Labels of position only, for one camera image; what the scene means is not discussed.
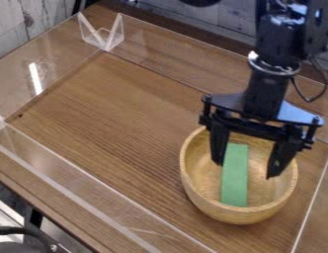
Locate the black table frame bracket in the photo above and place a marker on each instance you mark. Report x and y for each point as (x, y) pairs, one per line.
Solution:
(47, 235)

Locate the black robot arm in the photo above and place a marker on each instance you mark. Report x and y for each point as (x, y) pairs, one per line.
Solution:
(292, 35)

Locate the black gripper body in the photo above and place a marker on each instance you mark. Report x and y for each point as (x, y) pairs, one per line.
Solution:
(258, 112)

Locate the clear acrylic corner bracket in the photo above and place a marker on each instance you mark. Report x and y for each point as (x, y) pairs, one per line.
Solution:
(102, 38)

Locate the clear acrylic enclosure wall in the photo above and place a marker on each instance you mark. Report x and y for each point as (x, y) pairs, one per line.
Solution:
(94, 122)

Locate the wooden brown bowl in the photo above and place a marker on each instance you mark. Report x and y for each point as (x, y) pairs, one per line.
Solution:
(201, 178)

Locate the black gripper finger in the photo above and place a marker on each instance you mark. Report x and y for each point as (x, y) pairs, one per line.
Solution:
(281, 152)
(218, 142)

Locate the green rectangular block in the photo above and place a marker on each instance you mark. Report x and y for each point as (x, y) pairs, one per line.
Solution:
(234, 185)

